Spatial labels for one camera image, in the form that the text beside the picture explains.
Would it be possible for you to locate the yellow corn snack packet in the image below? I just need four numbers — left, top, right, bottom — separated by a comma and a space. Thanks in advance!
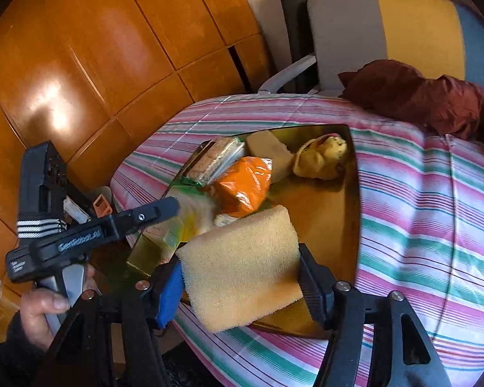
162, 187, 217, 249

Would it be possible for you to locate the striped bed sheet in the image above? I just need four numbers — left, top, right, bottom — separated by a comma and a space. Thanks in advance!
110, 94, 484, 386

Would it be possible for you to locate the wooden wardrobe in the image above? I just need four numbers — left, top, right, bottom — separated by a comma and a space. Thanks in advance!
0, 0, 276, 343

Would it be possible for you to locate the person left hand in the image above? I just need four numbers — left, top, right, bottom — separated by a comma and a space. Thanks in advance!
20, 287, 70, 352

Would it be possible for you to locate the yellow sponge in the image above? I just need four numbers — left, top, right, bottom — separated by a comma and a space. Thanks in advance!
176, 205, 302, 333
246, 130, 295, 184

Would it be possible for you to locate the cracker packet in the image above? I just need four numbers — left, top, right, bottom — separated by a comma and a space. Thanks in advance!
184, 136, 245, 186

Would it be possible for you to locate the black rolled mat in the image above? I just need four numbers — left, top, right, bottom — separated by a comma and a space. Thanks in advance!
276, 0, 319, 94

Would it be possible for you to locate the maroon jacket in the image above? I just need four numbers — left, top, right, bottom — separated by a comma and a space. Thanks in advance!
338, 59, 484, 143

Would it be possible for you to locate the orange plastic rack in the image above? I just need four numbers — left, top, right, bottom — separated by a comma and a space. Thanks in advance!
92, 194, 113, 218

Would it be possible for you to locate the yellow plush toy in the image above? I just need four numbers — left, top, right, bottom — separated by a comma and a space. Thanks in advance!
293, 134, 349, 181

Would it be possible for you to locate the orange snack bag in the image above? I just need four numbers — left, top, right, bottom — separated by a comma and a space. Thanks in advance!
210, 156, 273, 218

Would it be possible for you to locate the gold tin box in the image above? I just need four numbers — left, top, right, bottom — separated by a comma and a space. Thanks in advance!
126, 123, 362, 339

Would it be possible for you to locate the grey yellow blue chair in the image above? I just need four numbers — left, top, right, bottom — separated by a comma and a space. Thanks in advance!
259, 0, 484, 96

